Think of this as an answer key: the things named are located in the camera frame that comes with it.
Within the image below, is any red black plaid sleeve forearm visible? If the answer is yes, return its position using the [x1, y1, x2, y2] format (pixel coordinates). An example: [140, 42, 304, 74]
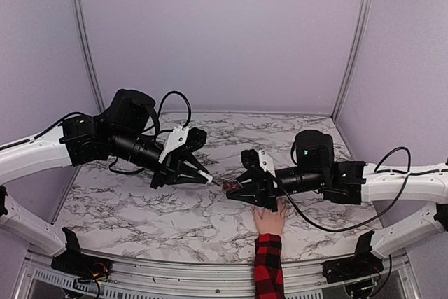
[253, 234, 285, 299]

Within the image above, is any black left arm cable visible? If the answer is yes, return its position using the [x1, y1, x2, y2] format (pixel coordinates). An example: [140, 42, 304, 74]
[0, 90, 193, 176]

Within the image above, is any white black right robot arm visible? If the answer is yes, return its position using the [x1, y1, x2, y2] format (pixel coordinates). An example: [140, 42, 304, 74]
[223, 130, 447, 277]

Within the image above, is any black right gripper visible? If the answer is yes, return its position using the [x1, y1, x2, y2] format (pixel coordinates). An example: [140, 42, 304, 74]
[227, 166, 327, 213]

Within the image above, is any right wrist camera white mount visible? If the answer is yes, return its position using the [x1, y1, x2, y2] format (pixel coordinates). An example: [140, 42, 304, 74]
[241, 149, 276, 176]

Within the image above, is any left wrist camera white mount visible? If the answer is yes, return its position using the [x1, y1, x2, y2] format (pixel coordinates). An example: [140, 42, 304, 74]
[158, 126, 207, 163]

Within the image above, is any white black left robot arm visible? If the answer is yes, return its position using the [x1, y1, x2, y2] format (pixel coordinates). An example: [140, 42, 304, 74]
[1, 89, 213, 189]

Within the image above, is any red nail polish bottle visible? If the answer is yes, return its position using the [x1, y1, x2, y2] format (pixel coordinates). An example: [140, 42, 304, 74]
[222, 180, 242, 193]

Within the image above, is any bare human hand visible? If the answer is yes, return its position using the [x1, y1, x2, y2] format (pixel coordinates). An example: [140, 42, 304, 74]
[252, 200, 286, 236]

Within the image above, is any white nail polish cap brush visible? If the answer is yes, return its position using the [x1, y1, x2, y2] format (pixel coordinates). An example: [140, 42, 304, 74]
[197, 170, 221, 187]

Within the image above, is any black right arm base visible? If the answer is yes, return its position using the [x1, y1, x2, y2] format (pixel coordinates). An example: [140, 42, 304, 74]
[322, 230, 384, 284]

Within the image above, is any aluminium corner post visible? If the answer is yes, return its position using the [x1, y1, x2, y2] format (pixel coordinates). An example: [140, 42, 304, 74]
[71, 0, 106, 113]
[331, 0, 372, 124]

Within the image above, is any curved aluminium front rail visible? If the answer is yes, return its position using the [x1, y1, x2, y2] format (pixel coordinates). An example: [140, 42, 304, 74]
[12, 248, 422, 298]

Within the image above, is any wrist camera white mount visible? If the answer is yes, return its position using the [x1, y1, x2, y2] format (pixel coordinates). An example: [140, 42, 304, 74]
[241, 149, 276, 176]
[158, 126, 207, 163]

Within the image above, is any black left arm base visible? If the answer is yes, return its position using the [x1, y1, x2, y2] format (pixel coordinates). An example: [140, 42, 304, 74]
[51, 228, 113, 298]

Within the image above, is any right aluminium corner post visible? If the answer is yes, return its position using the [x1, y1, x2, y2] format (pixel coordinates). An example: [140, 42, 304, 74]
[331, 0, 372, 124]

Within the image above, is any left aluminium corner post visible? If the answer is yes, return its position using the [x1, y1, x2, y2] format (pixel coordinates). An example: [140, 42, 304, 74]
[71, 0, 106, 113]

